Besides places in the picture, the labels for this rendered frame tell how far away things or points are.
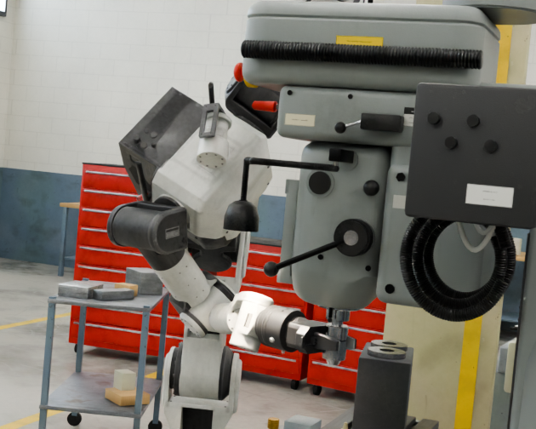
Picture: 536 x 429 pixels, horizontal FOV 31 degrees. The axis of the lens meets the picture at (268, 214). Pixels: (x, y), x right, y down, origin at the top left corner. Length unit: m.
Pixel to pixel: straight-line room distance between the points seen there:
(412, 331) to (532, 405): 2.02
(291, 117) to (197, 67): 10.29
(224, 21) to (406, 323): 8.70
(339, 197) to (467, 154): 0.40
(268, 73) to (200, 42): 10.30
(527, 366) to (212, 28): 10.61
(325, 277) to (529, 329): 0.40
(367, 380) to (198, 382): 0.50
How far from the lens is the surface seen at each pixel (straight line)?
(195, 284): 2.29
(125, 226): 2.20
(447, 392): 3.73
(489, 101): 1.53
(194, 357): 2.57
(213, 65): 12.06
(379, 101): 1.82
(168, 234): 2.17
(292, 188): 1.97
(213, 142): 2.13
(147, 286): 5.21
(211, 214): 2.21
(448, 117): 1.54
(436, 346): 3.71
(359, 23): 1.84
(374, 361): 2.29
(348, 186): 1.85
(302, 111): 1.87
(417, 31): 1.81
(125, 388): 5.11
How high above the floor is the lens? 1.58
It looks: 3 degrees down
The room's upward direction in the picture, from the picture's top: 5 degrees clockwise
